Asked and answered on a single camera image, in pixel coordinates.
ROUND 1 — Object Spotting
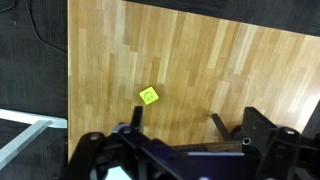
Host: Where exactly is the white metal table foot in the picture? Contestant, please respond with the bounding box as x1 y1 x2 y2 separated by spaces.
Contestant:
0 108 68 171

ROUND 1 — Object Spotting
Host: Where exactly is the yellow smiley eraser sponge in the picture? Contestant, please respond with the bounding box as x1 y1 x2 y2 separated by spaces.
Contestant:
139 85 160 106

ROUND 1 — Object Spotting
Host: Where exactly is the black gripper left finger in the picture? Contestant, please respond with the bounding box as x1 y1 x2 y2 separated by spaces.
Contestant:
63 105 201 180

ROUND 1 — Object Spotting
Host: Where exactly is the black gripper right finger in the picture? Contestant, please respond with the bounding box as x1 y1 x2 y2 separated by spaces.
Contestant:
241 106 320 180

